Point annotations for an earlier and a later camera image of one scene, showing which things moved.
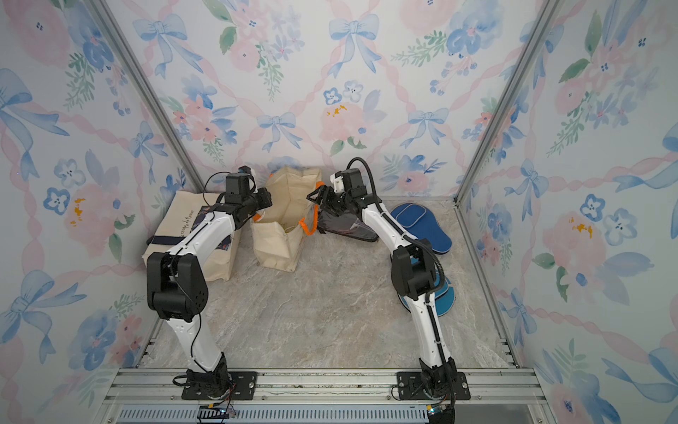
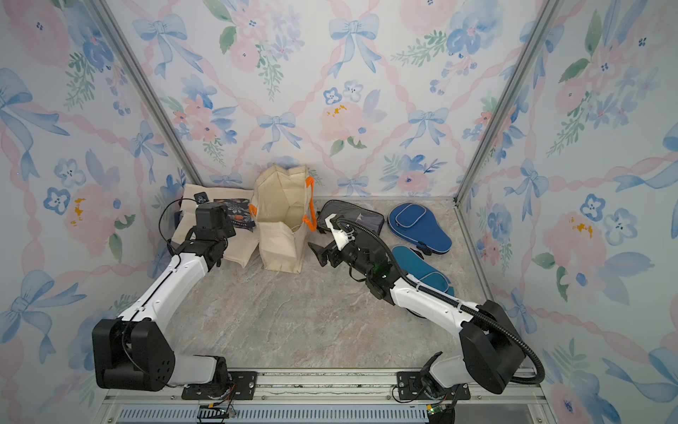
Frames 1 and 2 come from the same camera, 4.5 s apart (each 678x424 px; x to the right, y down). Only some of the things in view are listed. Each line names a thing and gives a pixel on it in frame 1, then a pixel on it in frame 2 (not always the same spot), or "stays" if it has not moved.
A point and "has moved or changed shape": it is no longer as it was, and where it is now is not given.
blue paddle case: x=420 y=222 stays
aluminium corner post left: x=152 y=93 stays
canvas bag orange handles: x=276 y=228 has moved or changed shape
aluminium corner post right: x=550 y=11 stays
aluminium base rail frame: x=154 y=396 stays
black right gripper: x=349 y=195 to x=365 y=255
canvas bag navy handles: x=174 y=219 has moved or changed shape
